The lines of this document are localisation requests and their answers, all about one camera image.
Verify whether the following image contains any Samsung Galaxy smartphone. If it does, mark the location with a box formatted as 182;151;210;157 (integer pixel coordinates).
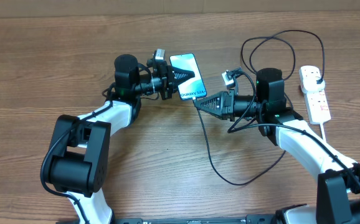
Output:
169;53;207;100

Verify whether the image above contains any black USB charging cable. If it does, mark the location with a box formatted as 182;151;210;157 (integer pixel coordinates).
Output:
192;29;326;187

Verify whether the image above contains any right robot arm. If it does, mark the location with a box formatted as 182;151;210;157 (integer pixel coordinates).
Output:
193;68;360;223

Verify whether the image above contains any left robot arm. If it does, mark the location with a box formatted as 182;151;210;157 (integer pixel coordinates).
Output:
40;52;195;223

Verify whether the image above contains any white charger plug adapter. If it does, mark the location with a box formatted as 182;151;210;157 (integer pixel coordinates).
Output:
301;77;326;94

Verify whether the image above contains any white power strip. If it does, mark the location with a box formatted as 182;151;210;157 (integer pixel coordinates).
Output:
298;65;331;124

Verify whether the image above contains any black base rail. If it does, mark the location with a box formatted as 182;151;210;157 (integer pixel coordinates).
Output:
55;213;280;224

